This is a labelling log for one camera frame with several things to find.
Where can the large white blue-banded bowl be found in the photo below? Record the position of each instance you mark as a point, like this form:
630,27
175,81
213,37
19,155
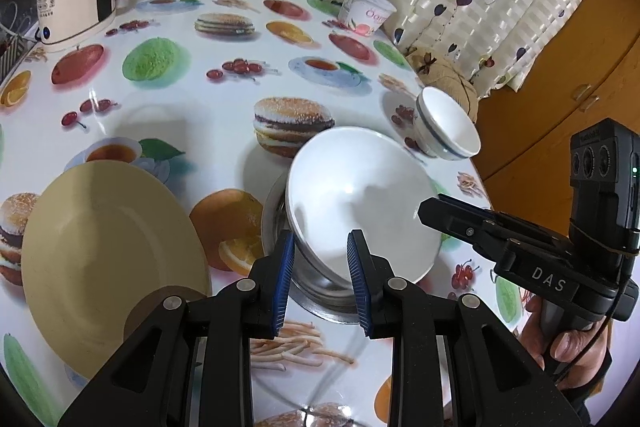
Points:
350,187

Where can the wooden cabinet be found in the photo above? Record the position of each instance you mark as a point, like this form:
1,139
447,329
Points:
550,82

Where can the white yogurt cup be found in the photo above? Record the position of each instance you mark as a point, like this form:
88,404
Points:
365,12

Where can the brown twine ball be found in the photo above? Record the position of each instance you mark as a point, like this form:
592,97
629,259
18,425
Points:
452,77

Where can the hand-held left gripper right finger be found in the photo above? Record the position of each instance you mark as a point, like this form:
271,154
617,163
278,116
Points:
359,287

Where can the stainless steel bowl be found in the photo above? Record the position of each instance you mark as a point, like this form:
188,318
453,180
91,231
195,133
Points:
320,297

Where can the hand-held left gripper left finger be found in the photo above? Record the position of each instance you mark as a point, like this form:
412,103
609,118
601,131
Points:
283,287

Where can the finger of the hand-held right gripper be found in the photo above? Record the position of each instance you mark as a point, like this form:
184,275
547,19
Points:
455,222

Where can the small white blue-banded bowl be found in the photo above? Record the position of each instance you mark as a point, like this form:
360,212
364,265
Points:
450,122

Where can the food printed tablecloth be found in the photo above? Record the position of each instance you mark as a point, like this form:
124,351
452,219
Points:
165,122

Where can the beige plate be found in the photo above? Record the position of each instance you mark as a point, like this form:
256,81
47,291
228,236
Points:
110,247

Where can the person's right hand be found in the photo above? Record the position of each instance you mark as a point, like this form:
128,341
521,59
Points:
570,352

